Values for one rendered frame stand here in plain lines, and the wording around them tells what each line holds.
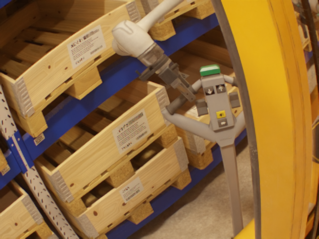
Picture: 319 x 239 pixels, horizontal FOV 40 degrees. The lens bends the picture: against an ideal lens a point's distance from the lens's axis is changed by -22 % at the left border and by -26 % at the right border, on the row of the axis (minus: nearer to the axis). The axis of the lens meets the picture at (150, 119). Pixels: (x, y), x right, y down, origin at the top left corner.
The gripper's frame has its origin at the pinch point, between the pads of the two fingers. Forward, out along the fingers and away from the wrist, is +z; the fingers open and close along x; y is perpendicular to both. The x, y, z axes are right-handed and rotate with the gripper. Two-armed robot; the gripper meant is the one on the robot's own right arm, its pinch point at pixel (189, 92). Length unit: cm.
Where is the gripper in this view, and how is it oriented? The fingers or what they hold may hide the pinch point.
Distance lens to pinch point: 203.3
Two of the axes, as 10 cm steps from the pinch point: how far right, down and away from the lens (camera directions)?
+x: 0.8, -3.5, 9.3
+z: 7.0, 6.9, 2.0
